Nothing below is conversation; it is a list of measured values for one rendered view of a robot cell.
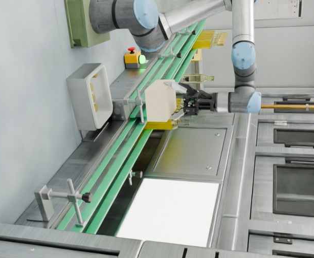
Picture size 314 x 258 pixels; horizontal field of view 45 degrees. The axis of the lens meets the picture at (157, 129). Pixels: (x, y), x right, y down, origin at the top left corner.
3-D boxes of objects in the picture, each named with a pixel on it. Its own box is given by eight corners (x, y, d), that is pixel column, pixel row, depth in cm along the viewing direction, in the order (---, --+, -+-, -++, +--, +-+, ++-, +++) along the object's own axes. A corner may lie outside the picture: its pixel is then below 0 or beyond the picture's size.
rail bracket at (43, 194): (27, 224, 118) (94, 232, 112) (12, 180, 110) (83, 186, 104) (36, 214, 122) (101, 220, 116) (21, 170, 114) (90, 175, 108)
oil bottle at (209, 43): (184, 49, 280) (223, 48, 272) (184, 41, 277) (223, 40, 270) (186, 47, 285) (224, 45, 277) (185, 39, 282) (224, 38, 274)
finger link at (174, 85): (164, 79, 138) (185, 92, 138) (168, 74, 143) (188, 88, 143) (160, 86, 139) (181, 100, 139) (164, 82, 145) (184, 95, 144)
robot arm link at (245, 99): (261, 95, 140) (260, 117, 137) (230, 95, 143) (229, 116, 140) (261, 86, 133) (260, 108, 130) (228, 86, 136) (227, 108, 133)
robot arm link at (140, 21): (118, -10, 144) (152, -12, 140) (130, 12, 156) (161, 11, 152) (112, 17, 140) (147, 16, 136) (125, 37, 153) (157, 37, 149)
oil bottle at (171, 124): (133, 129, 180) (178, 130, 174) (132, 118, 177) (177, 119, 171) (137, 123, 184) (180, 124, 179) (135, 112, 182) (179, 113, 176)
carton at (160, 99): (144, 90, 139) (164, 90, 137) (156, 79, 153) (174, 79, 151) (147, 121, 143) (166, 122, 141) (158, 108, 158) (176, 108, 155)
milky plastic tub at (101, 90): (79, 130, 154) (98, 131, 152) (66, 78, 144) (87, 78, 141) (95, 111, 169) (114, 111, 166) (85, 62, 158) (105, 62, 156)
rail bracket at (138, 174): (110, 186, 156) (141, 188, 153) (108, 172, 153) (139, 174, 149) (114, 180, 160) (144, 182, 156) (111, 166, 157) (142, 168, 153)
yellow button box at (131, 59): (125, 68, 202) (138, 67, 200) (122, 54, 199) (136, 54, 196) (129, 63, 208) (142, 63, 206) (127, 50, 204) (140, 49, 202)
